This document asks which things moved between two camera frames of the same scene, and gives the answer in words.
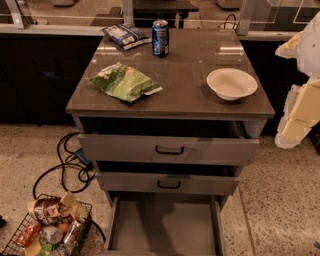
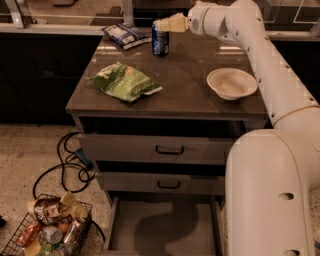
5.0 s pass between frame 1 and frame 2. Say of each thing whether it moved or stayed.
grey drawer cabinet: stayed
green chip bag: stayed
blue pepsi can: stayed
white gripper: moved
